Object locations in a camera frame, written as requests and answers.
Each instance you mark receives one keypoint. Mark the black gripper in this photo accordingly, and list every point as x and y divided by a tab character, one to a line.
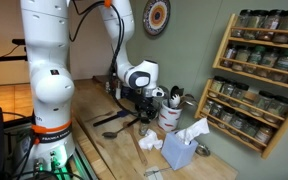
145	105

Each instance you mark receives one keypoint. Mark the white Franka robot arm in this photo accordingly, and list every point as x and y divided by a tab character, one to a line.
50	83

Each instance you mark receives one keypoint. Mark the small glass jar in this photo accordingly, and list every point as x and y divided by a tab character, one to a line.
144	128

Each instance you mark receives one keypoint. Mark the glass spice jar green lid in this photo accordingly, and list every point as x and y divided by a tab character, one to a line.
255	60

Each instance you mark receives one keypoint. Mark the crumpled white tissue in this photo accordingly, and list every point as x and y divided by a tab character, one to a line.
150	140

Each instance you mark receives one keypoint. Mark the white red utensil crock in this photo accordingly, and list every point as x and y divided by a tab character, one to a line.
169	116

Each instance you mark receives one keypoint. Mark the white slotted spoon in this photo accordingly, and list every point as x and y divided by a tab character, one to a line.
175	100

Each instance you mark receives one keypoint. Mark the steel pepper mill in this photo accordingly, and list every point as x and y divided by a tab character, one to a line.
118	90

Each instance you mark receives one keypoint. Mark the black ladle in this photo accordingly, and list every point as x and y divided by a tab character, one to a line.
174	90

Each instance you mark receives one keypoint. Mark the metal ladle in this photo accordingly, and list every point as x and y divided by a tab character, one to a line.
188	100

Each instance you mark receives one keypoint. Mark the blue tissue box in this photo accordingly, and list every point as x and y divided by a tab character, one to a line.
179	151

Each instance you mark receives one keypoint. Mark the white tissue sheet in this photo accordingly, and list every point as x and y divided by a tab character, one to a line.
194	131

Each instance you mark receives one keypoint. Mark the small metal dish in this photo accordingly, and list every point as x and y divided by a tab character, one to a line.
203	150

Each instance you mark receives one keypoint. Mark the wooden two-shelf spice rack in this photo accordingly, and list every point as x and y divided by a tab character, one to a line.
222	56

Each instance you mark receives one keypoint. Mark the wooden three-shelf spice rack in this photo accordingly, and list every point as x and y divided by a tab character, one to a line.
277	143

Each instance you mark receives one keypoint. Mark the colourful decorative wall plate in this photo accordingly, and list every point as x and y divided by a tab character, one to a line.
156	16

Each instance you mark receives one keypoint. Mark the black camera stand bar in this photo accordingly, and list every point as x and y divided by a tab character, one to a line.
17	42

